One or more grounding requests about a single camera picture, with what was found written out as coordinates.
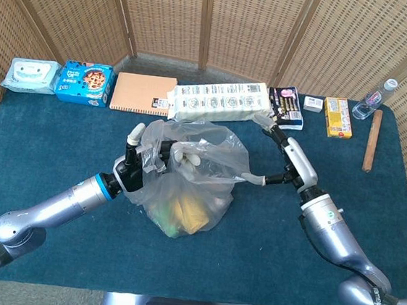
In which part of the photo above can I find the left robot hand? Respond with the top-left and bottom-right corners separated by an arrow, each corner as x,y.
110,120 -> 205,200

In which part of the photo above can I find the green snack packet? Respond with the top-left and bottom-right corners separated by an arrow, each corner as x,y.
147,204 -> 180,238

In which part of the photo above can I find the dark purple pad package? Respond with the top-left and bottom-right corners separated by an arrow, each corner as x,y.
265,84 -> 309,132

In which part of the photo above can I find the light blue wet wipes pack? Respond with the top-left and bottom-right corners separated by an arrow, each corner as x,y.
0,55 -> 63,97

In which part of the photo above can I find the clear plastic bag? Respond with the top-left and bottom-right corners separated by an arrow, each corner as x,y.
122,112 -> 269,247

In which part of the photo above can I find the wooden rolling stick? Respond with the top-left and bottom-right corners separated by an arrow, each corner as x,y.
361,108 -> 384,175

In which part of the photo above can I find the yellow cardboard box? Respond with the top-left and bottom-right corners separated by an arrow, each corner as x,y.
320,96 -> 357,141

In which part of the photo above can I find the small white box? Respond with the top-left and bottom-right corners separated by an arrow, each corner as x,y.
302,95 -> 324,114

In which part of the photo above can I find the blue carpet table cover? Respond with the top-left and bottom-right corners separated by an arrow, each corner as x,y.
0,61 -> 407,305

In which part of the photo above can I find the wicker folding screen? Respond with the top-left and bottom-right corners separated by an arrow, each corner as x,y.
0,0 -> 407,262

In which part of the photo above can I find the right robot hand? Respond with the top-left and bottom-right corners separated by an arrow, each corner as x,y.
241,112 -> 325,196

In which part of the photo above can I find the blue cookie box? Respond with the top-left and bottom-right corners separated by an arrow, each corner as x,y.
53,58 -> 117,109

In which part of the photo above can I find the orange spiral notebook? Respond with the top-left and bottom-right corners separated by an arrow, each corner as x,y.
108,71 -> 179,118

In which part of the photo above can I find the clear water bottle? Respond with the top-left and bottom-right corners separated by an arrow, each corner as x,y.
351,74 -> 400,124

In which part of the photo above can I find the long white printed package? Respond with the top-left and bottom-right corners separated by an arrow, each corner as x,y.
166,72 -> 278,131

